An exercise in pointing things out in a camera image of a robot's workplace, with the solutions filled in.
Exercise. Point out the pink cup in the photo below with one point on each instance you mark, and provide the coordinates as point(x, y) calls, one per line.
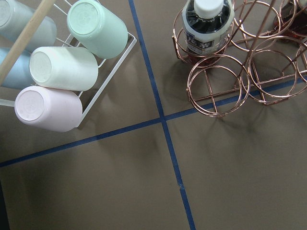
point(47, 108)

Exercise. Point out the white wire cup rack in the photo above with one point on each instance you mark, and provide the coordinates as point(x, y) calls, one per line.
point(115, 64)

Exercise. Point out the light blue cup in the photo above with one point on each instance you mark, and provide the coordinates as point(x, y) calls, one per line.
point(19, 77)

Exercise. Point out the tea bottle right rack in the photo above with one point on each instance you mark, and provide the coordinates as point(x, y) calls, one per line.
point(208, 27)

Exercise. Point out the tea bottle rack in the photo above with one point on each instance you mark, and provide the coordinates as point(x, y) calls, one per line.
point(292, 19)
point(208, 27)

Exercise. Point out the wooden rack handle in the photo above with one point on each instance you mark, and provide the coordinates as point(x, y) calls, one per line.
point(24, 38)

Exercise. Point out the white cup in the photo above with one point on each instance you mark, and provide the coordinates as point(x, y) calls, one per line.
point(66, 68)

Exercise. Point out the copper wire bottle rack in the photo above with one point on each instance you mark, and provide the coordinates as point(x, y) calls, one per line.
point(258, 62)

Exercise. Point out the tea bottle upper rack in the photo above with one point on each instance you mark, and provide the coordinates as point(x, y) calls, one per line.
point(292, 19)

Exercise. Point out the grey blue cup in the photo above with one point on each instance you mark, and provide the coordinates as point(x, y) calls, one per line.
point(15, 15)

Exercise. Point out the mint green cup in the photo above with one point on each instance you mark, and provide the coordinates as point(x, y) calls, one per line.
point(97, 28)

